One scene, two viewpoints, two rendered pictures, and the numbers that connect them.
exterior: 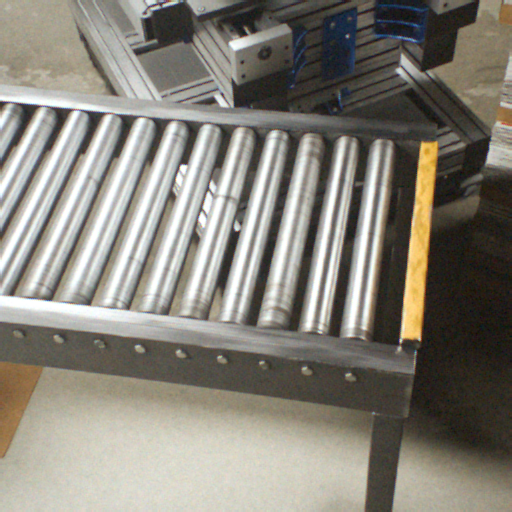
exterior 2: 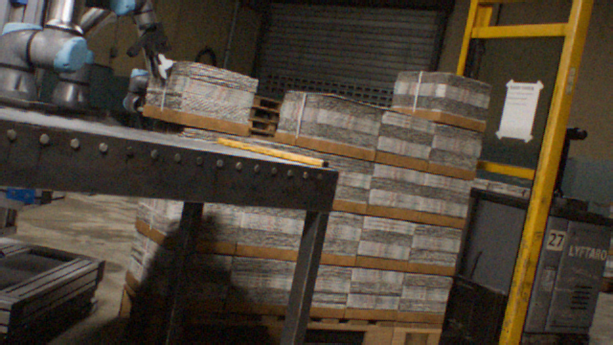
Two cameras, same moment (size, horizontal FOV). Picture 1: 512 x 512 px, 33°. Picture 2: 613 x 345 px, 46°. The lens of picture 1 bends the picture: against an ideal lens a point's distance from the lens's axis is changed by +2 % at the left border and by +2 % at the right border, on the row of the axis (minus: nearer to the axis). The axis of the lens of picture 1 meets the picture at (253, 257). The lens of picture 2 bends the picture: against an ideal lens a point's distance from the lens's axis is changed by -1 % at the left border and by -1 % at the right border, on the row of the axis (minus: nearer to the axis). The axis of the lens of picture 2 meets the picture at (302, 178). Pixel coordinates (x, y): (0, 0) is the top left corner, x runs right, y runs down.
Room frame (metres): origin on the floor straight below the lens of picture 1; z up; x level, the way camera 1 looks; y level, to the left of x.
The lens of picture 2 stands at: (-0.06, 1.69, 0.87)
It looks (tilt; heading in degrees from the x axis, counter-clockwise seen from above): 3 degrees down; 293
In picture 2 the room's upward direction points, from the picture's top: 11 degrees clockwise
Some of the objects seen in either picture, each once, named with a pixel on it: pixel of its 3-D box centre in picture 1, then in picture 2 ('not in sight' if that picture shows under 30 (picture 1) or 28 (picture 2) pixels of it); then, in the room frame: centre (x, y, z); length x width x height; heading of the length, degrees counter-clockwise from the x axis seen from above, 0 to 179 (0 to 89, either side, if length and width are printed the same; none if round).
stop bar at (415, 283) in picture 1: (421, 235); (270, 151); (0.92, -0.27, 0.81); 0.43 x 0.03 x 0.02; 165
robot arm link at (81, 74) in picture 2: not in sight; (76, 62); (1.89, -0.45, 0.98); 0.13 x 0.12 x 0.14; 178
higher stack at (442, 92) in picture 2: not in sight; (417, 209); (0.79, -1.71, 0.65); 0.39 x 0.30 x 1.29; 145
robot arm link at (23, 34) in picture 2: not in sight; (22, 44); (1.70, 0.01, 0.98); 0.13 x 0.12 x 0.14; 12
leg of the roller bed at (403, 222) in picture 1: (399, 286); (179, 278); (1.18, -0.32, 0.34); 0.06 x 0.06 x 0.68; 75
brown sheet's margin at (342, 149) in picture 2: not in sight; (323, 146); (1.14, -1.22, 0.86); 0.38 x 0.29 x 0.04; 146
